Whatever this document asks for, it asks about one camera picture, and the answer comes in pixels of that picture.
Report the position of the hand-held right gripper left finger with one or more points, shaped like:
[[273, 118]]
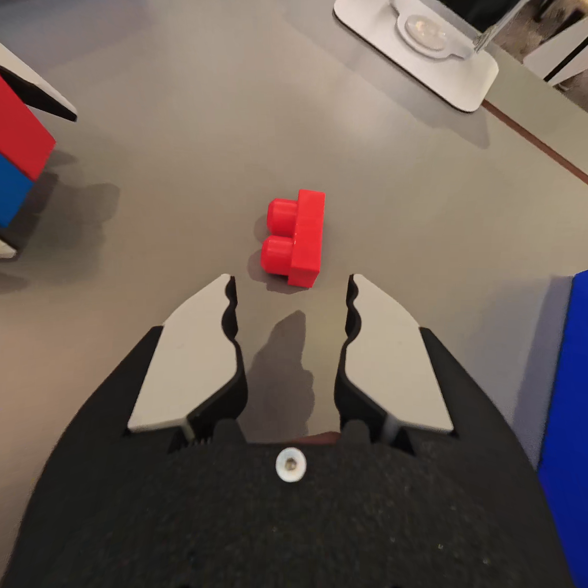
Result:
[[188, 367]]

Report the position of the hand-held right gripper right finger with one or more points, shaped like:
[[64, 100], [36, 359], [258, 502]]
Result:
[[395, 367]]

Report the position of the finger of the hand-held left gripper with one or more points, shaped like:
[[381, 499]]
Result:
[[6, 249], [32, 89]]

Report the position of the red single-stud mega block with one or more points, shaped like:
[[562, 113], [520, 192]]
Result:
[[23, 133]]

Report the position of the blue single-stud mega block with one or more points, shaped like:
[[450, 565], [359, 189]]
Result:
[[11, 193]]

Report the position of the red two-stud mega block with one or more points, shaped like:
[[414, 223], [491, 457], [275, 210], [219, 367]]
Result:
[[305, 239]]

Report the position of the blue plastic bin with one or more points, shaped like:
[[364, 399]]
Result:
[[567, 413]]

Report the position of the white and wooden book stand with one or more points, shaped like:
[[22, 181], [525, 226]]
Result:
[[390, 36]]

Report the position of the small grey table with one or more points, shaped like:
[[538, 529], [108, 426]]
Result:
[[560, 55]]

